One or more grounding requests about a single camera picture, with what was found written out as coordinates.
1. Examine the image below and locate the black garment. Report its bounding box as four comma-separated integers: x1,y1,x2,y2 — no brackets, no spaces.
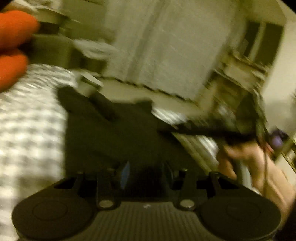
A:
56,85,209,202

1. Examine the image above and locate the person's right forearm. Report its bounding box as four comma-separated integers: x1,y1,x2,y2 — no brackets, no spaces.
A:
252,160,295,228

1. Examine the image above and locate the person's right hand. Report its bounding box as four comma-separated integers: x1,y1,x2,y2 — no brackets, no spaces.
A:
216,142,270,193

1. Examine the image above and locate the purple ball toy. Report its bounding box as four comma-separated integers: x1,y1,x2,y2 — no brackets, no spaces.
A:
270,131,288,150

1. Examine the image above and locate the wooden shelf unit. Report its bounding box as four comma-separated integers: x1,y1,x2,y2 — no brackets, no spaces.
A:
207,21,283,117

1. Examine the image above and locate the grey white checkered quilt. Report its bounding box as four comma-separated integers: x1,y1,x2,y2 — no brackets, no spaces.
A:
0,63,223,241

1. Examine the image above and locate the grey star curtain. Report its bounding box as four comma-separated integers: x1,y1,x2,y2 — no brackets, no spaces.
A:
104,1,241,100

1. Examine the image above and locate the grey white office chair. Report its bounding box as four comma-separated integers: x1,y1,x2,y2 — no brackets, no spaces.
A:
62,0,118,91

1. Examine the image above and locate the dark green sofa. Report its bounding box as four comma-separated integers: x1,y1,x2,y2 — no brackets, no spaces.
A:
26,34,80,69

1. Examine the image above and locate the orange flower cushion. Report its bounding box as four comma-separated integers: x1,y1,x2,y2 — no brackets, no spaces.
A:
0,10,40,92

